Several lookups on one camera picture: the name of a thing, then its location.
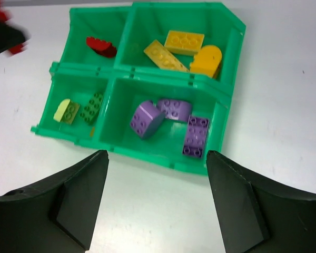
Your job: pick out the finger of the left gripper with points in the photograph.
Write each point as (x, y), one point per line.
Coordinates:
(12, 39)

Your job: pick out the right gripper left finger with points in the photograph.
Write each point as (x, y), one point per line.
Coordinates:
(57, 213)

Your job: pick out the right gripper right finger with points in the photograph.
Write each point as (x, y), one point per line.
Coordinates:
(258, 214)

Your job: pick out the red square lego brick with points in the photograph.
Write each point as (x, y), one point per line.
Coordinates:
(4, 17)

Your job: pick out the light green lego brick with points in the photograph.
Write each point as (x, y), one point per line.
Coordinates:
(62, 113)

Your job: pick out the purple half-round lego brick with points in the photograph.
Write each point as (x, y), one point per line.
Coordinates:
(196, 136)

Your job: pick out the lime square lego brick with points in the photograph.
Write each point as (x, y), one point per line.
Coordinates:
(72, 113)

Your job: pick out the red arch lego brick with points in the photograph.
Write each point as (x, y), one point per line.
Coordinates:
(101, 47)

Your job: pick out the green lego plate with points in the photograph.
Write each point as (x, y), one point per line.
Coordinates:
(91, 110)

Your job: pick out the purple flower lego brick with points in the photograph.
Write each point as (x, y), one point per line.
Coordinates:
(146, 119)

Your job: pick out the purple curved lego brick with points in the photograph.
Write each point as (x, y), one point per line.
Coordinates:
(177, 110)

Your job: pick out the yellow lego plate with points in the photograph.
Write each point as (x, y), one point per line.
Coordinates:
(163, 58)

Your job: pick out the orange lego brick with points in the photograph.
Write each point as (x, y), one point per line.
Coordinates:
(207, 61)

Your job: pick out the pale yellow lego brick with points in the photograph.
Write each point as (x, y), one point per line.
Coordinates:
(184, 43)

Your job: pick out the green four-compartment bin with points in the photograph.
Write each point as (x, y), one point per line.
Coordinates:
(131, 78)

